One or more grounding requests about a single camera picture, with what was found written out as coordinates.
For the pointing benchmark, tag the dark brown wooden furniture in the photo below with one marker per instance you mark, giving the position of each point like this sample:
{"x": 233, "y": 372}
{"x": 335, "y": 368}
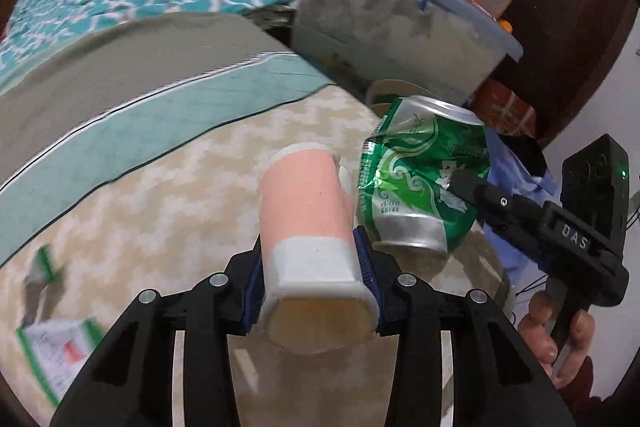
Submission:
{"x": 585, "y": 32}

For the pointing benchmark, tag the red brick-patterned object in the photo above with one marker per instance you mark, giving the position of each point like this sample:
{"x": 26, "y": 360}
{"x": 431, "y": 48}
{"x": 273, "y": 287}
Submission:
{"x": 505, "y": 107}

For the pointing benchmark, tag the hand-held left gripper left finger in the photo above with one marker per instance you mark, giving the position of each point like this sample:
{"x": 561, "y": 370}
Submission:
{"x": 251, "y": 294}

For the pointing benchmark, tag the crushed green drink can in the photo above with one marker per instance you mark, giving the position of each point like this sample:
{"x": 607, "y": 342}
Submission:
{"x": 410, "y": 177}

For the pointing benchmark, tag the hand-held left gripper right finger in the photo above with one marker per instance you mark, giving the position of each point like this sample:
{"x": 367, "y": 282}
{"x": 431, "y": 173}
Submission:
{"x": 367, "y": 272}

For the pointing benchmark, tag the blue plastic bag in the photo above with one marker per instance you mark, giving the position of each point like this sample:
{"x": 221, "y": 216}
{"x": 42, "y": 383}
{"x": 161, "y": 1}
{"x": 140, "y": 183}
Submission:
{"x": 520, "y": 184}

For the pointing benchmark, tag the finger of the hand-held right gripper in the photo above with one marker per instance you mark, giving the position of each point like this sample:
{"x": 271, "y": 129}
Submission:
{"x": 492, "y": 202}

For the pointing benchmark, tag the green wrapper scrap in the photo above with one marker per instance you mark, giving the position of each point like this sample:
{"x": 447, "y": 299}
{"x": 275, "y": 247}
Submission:
{"x": 44, "y": 264}

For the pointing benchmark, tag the person's right hand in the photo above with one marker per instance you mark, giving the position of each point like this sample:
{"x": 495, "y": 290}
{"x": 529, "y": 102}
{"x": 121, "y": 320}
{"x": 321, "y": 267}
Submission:
{"x": 537, "y": 324}

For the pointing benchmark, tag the beige chevron table mat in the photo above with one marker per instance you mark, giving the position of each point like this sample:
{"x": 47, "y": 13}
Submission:
{"x": 175, "y": 167}

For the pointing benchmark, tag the green and white flat packet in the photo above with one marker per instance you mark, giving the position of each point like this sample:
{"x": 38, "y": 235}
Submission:
{"x": 55, "y": 352}

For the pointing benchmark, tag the clear plastic storage bin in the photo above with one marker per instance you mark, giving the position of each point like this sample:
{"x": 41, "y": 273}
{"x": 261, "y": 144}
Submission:
{"x": 400, "y": 27}

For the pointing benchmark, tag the pink and white paper cup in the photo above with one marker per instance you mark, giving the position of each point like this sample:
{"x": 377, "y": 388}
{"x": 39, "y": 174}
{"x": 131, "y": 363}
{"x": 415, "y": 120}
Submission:
{"x": 305, "y": 207}

